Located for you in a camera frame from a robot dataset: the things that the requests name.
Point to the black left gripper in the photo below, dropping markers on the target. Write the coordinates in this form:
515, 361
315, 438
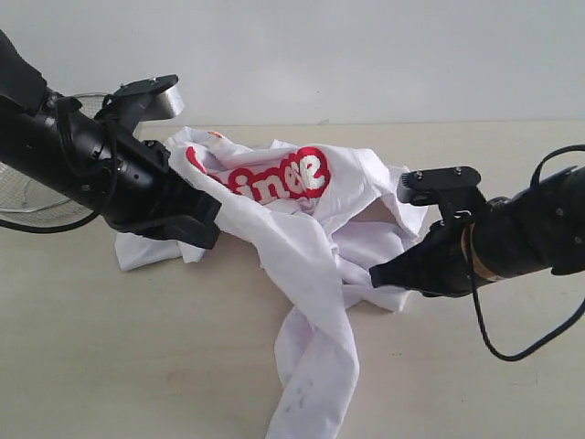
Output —
135, 190

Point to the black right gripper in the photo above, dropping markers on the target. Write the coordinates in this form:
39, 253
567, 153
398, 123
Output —
436, 267

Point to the white t-shirt red print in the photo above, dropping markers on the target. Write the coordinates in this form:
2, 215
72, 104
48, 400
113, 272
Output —
319, 216

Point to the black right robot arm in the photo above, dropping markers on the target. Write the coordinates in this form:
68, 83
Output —
479, 241

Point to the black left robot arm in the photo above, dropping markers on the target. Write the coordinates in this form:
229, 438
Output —
23, 86

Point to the metal mesh basket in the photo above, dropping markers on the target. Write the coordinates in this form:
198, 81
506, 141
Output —
41, 201

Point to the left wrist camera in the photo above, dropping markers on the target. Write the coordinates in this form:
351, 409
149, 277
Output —
151, 99

